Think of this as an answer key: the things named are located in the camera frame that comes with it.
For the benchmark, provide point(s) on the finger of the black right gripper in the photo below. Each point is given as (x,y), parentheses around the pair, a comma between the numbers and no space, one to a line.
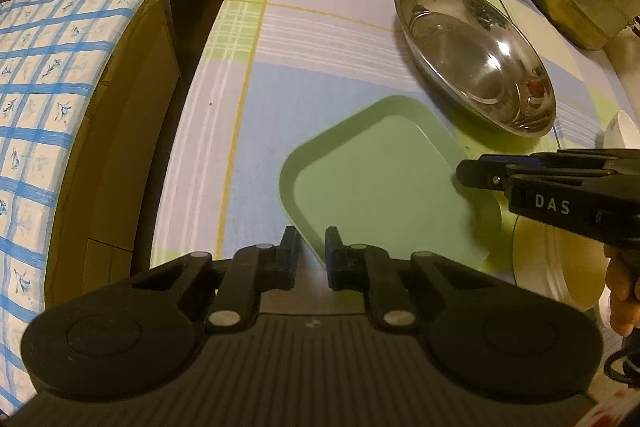
(495,171)

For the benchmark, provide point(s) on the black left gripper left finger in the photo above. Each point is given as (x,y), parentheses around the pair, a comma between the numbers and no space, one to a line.
(241,281)

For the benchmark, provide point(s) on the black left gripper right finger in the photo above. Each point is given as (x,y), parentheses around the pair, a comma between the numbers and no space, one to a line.
(390,288)

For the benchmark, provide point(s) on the white ceramic deep bowl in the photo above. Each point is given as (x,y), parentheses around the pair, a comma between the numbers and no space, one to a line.
(622,132)

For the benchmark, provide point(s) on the green square plastic plate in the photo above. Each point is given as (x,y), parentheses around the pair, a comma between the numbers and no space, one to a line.
(386,176)

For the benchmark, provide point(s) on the large shallow steel bowl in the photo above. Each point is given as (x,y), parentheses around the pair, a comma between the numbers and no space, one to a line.
(475,55)

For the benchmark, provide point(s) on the right human hand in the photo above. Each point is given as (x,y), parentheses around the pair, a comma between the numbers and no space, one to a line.
(622,283)

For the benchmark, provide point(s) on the plaid pastel tablecloth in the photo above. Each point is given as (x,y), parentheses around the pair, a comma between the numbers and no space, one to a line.
(275,73)

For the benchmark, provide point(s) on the blue white checkered cloth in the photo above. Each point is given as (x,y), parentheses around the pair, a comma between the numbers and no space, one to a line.
(53,53)

